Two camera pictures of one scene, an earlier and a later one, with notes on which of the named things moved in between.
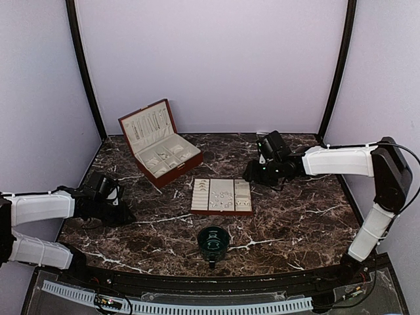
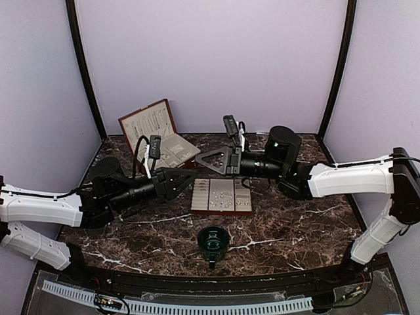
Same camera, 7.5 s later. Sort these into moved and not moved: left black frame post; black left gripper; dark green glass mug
Moved: black left gripper
Not moved: dark green glass mug; left black frame post
